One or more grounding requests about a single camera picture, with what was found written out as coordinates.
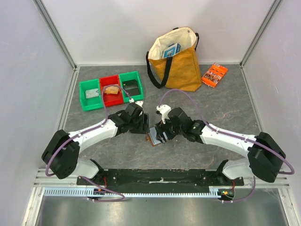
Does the brown leather card holder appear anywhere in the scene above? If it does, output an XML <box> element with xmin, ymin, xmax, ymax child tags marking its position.
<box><xmin>146</xmin><ymin>127</ymin><xmax>162</xmax><ymax>146</ymax></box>

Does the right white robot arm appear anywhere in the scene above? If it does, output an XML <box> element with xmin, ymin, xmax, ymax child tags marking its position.
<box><xmin>155</xmin><ymin>105</ymin><xmax>286</xmax><ymax>186</ymax></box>

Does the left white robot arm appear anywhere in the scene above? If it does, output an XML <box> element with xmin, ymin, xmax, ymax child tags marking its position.
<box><xmin>41</xmin><ymin>101</ymin><xmax>149</xmax><ymax>185</ymax></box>

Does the black card stack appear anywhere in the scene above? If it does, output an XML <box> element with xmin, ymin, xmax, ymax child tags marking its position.
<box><xmin>122</xmin><ymin>80</ymin><xmax>141</xmax><ymax>96</ymax></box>

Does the red plastic bin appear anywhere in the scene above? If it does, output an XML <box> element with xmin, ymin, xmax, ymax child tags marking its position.
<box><xmin>99</xmin><ymin>74</ymin><xmax>124</xmax><ymax>107</ymax></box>

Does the left green plastic bin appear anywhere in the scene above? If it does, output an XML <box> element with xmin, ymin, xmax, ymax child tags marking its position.
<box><xmin>79</xmin><ymin>79</ymin><xmax>103</xmax><ymax>111</ymax></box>

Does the green plastic bin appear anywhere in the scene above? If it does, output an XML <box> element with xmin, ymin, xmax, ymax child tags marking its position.
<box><xmin>119</xmin><ymin>71</ymin><xmax>144</xmax><ymax>103</ymax></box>
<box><xmin>79</xmin><ymin>79</ymin><xmax>103</xmax><ymax>111</ymax></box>

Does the right green plastic bin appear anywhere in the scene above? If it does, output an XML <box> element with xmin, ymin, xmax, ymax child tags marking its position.
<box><xmin>119</xmin><ymin>71</ymin><xmax>144</xmax><ymax>103</ymax></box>

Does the mustard tote bag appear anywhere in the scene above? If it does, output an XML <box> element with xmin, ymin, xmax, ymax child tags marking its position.
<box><xmin>146</xmin><ymin>27</ymin><xmax>202</xmax><ymax>92</ymax></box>

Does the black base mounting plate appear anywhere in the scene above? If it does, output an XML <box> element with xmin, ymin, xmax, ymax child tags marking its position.
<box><xmin>91</xmin><ymin>169</ymin><xmax>244</xmax><ymax>193</ymax></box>

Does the orange snack packet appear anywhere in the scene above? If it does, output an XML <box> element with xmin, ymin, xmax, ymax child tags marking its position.
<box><xmin>201</xmin><ymin>63</ymin><xmax>228</xmax><ymax>88</ymax></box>

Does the blue box in bag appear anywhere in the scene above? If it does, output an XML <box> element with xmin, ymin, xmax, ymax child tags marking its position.
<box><xmin>162</xmin><ymin>43</ymin><xmax>181</xmax><ymax>58</ymax></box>

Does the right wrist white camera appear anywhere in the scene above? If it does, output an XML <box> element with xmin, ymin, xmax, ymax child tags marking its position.
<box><xmin>156</xmin><ymin>105</ymin><xmax>171</xmax><ymax>124</ymax></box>

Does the front aluminium rail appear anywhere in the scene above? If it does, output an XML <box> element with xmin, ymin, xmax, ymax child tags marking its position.
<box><xmin>33</xmin><ymin>169</ymin><xmax>290</xmax><ymax>189</ymax></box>

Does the grey slotted cable duct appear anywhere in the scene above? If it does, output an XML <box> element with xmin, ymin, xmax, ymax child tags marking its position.
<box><xmin>44</xmin><ymin>187</ymin><xmax>221</xmax><ymax>198</ymax></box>

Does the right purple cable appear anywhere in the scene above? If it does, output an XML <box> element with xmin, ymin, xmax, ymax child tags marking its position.
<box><xmin>158</xmin><ymin>89</ymin><xmax>295</xmax><ymax>203</ymax></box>

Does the left aluminium frame post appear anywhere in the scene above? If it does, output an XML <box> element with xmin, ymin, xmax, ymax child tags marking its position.
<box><xmin>33</xmin><ymin>0</ymin><xmax>77</xmax><ymax>70</ymax></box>

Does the aluminium frame post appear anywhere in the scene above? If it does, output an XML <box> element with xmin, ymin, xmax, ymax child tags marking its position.
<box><xmin>33</xmin><ymin>0</ymin><xmax>77</xmax><ymax>70</ymax></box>
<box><xmin>239</xmin><ymin>0</ymin><xmax>283</xmax><ymax>69</ymax></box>

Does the right aluminium frame post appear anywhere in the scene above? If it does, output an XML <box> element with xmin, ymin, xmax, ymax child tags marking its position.
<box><xmin>239</xmin><ymin>0</ymin><xmax>283</xmax><ymax>69</ymax></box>

